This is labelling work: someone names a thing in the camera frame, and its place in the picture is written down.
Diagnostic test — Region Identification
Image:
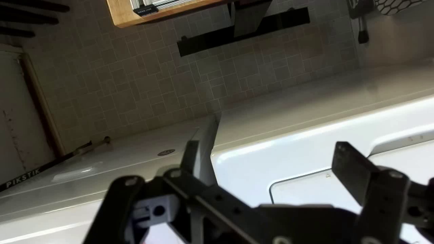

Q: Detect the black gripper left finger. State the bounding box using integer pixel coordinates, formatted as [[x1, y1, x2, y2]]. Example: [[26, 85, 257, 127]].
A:
[[164, 141, 253, 244]]

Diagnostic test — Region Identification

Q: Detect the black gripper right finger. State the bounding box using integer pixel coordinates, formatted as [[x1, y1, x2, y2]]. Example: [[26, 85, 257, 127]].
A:
[[332, 141, 409, 244]]

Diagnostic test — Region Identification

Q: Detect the white washing machine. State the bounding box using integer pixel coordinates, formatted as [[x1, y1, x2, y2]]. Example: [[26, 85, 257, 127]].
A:
[[211, 61, 434, 211]]

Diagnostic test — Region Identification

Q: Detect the black hockey stick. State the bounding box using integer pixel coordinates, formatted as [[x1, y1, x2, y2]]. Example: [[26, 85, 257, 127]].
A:
[[0, 135, 111, 192]]

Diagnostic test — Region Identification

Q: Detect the white dryer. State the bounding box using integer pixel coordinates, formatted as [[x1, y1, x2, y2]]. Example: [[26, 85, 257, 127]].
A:
[[0, 116, 218, 244]]

